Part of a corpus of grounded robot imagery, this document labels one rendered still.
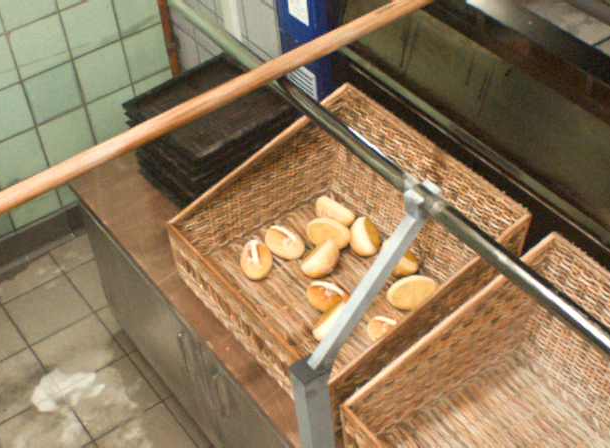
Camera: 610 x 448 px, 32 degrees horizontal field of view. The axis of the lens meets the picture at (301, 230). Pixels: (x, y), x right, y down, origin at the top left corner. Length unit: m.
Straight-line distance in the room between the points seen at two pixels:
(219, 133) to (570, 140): 0.81
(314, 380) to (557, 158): 0.59
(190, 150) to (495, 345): 0.76
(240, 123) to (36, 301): 1.08
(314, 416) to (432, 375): 0.35
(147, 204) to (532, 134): 0.97
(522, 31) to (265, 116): 0.70
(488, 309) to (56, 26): 1.56
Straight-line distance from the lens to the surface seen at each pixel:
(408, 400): 1.93
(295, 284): 2.21
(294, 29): 2.40
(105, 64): 3.12
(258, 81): 1.71
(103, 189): 2.55
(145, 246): 2.37
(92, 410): 2.86
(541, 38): 1.81
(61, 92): 3.09
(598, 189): 1.82
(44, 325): 3.10
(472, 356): 1.98
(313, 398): 1.61
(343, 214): 2.28
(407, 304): 2.11
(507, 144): 1.93
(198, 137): 2.31
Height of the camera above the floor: 2.16
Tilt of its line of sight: 43 degrees down
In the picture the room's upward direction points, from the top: 7 degrees counter-clockwise
